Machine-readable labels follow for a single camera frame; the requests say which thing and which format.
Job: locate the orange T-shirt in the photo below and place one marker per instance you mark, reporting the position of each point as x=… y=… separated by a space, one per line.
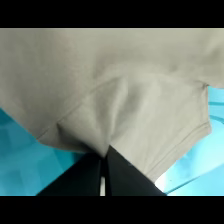
x=110 y=86

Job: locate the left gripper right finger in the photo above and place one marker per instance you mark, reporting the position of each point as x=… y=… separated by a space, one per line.
x=128 y=176

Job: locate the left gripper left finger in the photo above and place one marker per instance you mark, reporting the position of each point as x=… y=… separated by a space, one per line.
x=83 y=178

